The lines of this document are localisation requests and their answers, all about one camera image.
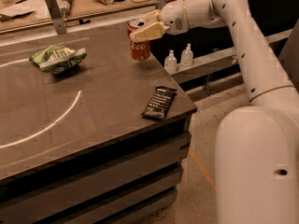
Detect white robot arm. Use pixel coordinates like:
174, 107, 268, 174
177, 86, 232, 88
130, 0, 299, 224

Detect left clear sanitizer bottle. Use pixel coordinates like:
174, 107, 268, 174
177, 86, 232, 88
164, 49, 178, 74

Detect grey drawer cabinet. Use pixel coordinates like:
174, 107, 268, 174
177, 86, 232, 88
0, 112, 192, 224

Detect left metal bracket post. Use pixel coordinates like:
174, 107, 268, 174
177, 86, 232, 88
45, 0, 66, 35

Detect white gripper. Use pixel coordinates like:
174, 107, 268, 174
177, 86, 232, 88
129, 0, 189, 43

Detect red coke can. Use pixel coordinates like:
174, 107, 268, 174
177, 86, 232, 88
127, 19, 150, 61

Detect clear sanitizer bottle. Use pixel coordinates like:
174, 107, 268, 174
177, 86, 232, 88
180, 43, 193, 66
164, 49, 178, 74

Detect grey wall shelf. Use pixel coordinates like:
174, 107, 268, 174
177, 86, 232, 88
172, 29, 292, 84

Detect white paper sheets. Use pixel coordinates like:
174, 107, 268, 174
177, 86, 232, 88
0, 0, 50, 21

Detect black rxbar chocolate bar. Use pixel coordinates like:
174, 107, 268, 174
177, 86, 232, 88
141, 86, 177, 120

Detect right clear sanitizer bottle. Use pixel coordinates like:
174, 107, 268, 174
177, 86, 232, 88
180, 43, 193, 66

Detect green chip bag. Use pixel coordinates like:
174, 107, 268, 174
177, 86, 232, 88
29, 45, 87, 75

